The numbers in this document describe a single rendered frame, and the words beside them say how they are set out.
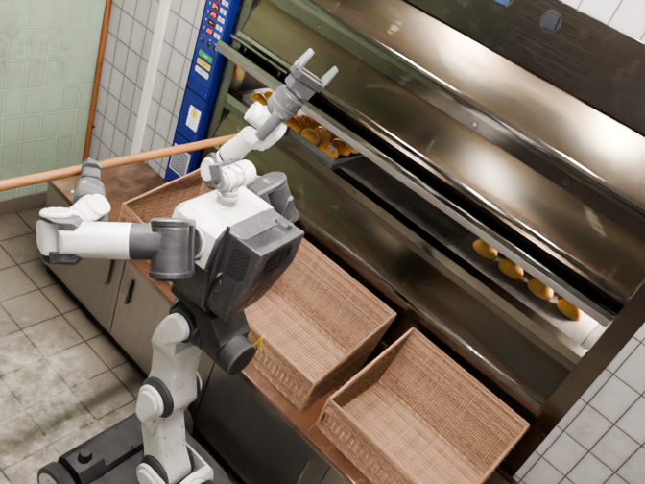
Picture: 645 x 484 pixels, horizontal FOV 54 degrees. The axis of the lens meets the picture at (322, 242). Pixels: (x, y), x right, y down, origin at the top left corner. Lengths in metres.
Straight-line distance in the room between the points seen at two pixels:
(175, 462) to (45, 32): 2.08
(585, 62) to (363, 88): 0.80
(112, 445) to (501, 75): 1.91
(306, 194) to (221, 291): 1.05
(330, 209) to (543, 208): 0.89
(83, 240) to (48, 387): 1.49
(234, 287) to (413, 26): 1.14
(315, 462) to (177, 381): 0.59
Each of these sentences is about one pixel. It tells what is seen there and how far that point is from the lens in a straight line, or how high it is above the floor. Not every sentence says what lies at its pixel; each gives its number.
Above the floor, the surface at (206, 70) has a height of 1.23.
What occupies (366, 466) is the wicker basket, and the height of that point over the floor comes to 0.62.
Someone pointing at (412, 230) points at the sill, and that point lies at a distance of 2.43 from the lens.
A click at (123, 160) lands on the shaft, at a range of 2.19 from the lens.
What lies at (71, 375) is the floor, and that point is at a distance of 3.07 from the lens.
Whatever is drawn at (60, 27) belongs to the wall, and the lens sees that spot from 3.46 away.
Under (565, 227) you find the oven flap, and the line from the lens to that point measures 2.18.
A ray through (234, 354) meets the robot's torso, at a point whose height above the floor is 1.01.
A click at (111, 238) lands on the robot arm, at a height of 1.36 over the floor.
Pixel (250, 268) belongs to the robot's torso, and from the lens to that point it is 1.63.
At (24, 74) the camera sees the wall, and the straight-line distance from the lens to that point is 3.47.
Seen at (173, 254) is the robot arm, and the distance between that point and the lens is 1.58.
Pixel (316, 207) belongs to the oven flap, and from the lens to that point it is 2.67.
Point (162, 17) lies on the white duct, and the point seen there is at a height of 1.30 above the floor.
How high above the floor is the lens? 2.34
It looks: 33 degrees down
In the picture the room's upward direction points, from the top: 23 degrees clockwise
